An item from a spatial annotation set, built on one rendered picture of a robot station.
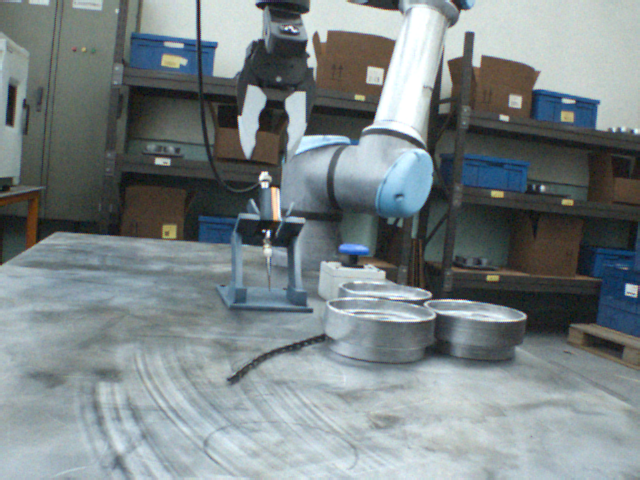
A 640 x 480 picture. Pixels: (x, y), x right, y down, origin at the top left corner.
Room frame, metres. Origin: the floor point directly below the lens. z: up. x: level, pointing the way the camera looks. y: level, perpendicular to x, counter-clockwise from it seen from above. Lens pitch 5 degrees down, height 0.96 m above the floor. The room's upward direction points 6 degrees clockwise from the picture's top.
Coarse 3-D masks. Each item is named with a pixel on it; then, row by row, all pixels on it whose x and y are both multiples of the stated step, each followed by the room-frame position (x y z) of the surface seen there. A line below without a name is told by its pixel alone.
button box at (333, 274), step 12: (324, 264) 0.91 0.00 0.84; (336, 264) 0.92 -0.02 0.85; (348, 264) 0.90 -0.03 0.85; (360, 264) 0.91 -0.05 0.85; (324, 276) 0.91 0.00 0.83; (336, 276) 0.87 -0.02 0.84; (348, 276) 0.87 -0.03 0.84; (360, 276) 0.88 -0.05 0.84; (372, 276) 0.88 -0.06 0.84; (384, 276) 0.88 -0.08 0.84; (324, 288) 0.90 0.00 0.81; (336, 288) 0.87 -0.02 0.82
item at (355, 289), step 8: (344, 288) 0.74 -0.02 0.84; (352, 288) 0.79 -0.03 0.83; (360, 288) 0.80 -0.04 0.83; (368, 288) 0.81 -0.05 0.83; (376, 288) 0.81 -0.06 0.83; (384, 288) 0.81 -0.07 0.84; (392, 288) 0.81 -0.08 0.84; (400, 288) 0.80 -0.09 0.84; (408, 288) 0.80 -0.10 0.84; (416, 288) 0.79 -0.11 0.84; (344, 296) 0.73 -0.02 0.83; (352, 296) 0.72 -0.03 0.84; (360, 296) 0.72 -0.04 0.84; (368, 296) 0.71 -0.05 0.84; (376, 296) 0.71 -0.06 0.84; (384, 296) 0.71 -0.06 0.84; (400, 296) 0.80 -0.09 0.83; (408, 296) 0.80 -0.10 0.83; (416, 296) 0.79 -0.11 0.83; (424, 296) 0.77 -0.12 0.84; (416, 304) 0.72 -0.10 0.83
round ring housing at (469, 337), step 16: (432, 304) 0.71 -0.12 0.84; (448, 304) 0.73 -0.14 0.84; (464, 304) 0.73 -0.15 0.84; (480, 304) 0.73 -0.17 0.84; (448, 320) 0.64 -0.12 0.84; (464, 320) 0.63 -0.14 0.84; (480, 320) 0.63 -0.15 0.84; (496, 320) 0.63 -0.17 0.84; (512, 320) 0.64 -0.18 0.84; (448, 336) 0.64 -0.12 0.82; (464, 336) 0.63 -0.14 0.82; (480, 336) 0.63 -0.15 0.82; (496, 336) 0.63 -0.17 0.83; (512, 336) 0.64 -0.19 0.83; (448, 352) 0.65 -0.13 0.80; (464, 352) 0.64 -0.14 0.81; (480, 352) 0.63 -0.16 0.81; (496, 352) 0.64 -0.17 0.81; (512, 352) 0.65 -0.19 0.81
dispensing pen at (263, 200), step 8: (264, 176) 0.88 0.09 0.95; (264, 184) 0.88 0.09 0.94; (264, 192) 0.85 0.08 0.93; (256, 200) 0.86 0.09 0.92; (264, 200) 0.84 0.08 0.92; (264, 208) 0.84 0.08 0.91; (272, 208) 0.84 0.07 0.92; (264, 216) 0.83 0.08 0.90; (272, 216) 0.83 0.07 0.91; (264, 224) 0.84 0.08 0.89; (264, 232) 0.84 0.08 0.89; (264, 240) 0.83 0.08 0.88; (264, 248) 0.83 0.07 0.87; (272, 248) 0.83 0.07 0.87
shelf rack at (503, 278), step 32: (448, 128) 4.88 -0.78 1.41; (480, 128) 4.92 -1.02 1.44; (512, 128) 4.46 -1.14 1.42; (544, 128) 4.52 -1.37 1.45; (576, 128) 4.57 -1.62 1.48; (448, 192) 4.49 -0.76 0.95; (480, 192) 4.41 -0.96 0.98; (512, 192) 4.46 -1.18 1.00; (448, 224) 4.38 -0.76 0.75; (448, 256) 4.37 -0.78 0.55; (448, 288) 4.37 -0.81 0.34; (512, 288) 4.49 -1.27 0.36; (544, 288) 4.55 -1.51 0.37; (576, 288) 4.61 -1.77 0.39
